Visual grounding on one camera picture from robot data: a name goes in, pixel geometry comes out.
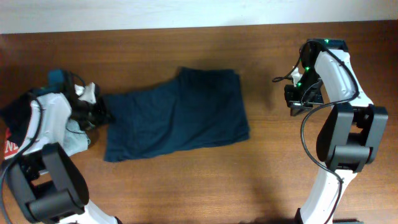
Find dark blue shorts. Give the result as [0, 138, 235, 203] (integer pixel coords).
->
[104, 67, 249, 162]

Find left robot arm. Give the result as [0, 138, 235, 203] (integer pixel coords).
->
[1, 70, 119, 224]

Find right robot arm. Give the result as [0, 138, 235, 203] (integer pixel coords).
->
[284, 39, 388, 223]

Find grey folded garment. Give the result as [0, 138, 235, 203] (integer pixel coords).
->
[63, 120, 91, 156]

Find black folded garment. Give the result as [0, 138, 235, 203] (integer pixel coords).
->
[1, 92, 32, 147]

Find red printed t-shirt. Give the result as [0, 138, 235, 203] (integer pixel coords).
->
[4, 128, 19, 160]

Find right black cable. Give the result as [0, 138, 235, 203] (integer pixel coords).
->
[272, 43, 360, 224]

